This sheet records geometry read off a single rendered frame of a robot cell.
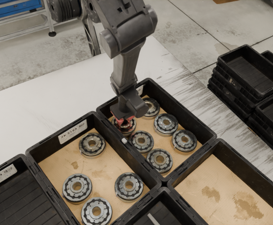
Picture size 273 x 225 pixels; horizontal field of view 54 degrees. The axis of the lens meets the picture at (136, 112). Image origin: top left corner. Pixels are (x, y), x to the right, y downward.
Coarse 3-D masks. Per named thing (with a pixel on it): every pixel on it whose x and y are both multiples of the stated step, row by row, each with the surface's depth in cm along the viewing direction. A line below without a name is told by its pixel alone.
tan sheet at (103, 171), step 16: (48, 160) 102; (64, 160) 102; (80, 160) 102; (96, 160) 103; (112, 160) 103; (48, 176) 98; (64, 176) 98; (96, 176) 99; (112, 176) 99; (96, 192) 95; (112, 192) 96; (144, 192) 97; (80, 208) 92; (112, 208) 92; (80, 224) 89
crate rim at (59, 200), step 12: (60, 132) 98; (36, 144) 94; (132, 156) 94; (36, 168) 89; (144, 168) 92; (48, 180) 87; (156, 180) 89; (60, 204) 82; (72, 216) 80; (120, 216) 81
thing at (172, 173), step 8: (144, 80) 116; (152, 80) 117; (160, 88) 116; (168, 96) 112; (104, 104) 107; (104, 120) 102; (200, 120) 106; (112, 128) 100; (208, 128) 104; (120, 136) 99; (216, 136) 102; (128, 144) 97; (208, 144) 99; (136, 152) 95; (200, 152) 97; (144, 160) 93; (176, 168) 92; (160, 176) 90; (168, 176) 90
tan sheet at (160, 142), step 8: (144, 96) 124; (160, 112) 119; (136, 120) 116; (144, 120) 116; (152, 120) 116; (136, 128) 113; (144, 128) 113; (152, 128) 114; (152, 136) 111; (160, 136) 112; (160, 144) 109; (168, 144) 110; (200, 144) 111; (176, 152) 108; (176, 160) 105; (184, 160) 106
